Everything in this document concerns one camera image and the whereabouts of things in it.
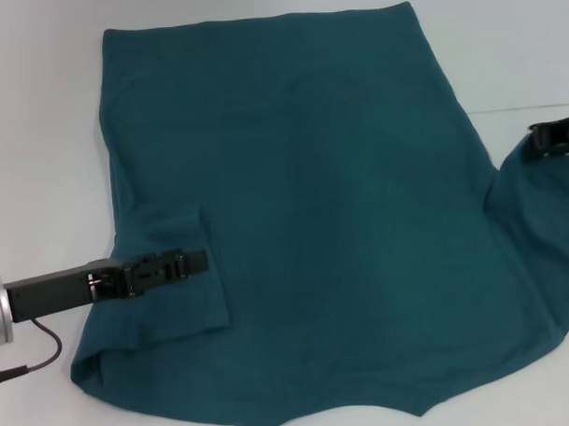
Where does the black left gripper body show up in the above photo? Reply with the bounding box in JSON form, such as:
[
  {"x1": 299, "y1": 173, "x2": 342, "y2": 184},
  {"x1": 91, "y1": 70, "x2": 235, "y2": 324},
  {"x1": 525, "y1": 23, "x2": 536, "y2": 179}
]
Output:
[{"x1": 5, "y1": 255, "x2": 144, "y2": 324}]

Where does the dark red left gripper cable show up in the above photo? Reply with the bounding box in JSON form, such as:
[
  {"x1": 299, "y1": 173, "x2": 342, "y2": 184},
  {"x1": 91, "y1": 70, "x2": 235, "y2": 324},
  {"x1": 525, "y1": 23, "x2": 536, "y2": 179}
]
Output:
[{"x1": 0, "y1": 316, "x2": 63, "y2": 385}]

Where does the teal blue shirt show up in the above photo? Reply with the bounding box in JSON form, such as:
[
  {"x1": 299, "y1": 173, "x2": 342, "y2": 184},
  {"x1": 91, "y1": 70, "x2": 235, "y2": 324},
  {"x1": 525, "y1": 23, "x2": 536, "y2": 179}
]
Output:
[{"x1": 55, "y1": 0, "x2": 569, "y2": 426}]

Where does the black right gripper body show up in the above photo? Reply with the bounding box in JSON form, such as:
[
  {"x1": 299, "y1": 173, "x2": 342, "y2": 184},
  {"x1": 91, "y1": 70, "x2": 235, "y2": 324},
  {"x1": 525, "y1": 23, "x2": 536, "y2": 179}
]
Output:
[{"x1": 549, "y1": 116, "x2": 569, "y2": 157}]

